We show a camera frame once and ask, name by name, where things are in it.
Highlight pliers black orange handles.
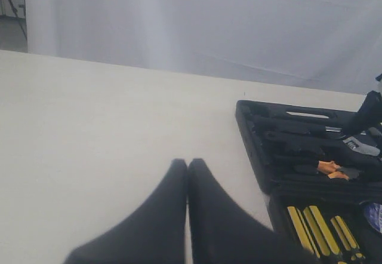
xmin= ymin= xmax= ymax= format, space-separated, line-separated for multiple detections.
xmin=294 ymin=159 xmax=363 ymax=182

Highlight small yellow black screwdriver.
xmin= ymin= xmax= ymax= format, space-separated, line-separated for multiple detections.
xmin=330 ymin=216 xmax=365 ymax=263

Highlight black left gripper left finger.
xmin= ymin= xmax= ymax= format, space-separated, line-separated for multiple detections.
xmin=65 ymin=159 xmax=187 ymax=263

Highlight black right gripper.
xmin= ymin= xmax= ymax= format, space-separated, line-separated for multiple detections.
xmin=341 ymin=91 xmax=381 ymax=139

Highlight claw hammer black handle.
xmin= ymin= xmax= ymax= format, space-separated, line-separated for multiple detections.
xmin=253 ymin=117 xmax=382 ymax=141

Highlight adjustable wrench black handle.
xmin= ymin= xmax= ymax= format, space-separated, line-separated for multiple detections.
xmin=264 ymin=131 xmax=381 ymax=156

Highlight black plastic tool case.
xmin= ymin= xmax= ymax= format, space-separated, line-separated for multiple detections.
xmin=235 ymin=100 xmax=381 ymax=263

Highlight middle yellow black screwdriver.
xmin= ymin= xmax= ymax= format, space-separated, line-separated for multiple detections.
xmin=303 ymin=205 xmax=341 ymax=259

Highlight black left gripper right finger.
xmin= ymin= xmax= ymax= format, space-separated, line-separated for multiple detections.
xmin=188 ymin=158 xmax=318 ymax=264

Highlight black tripod stand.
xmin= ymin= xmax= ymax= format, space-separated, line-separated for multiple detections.
xmin=8 ymin=0 xmax=27 ymax=40

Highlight large yellow black screwdriver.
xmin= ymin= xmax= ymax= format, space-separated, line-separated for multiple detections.
xmin=287 ymin=206 xmax=321 ymax=259

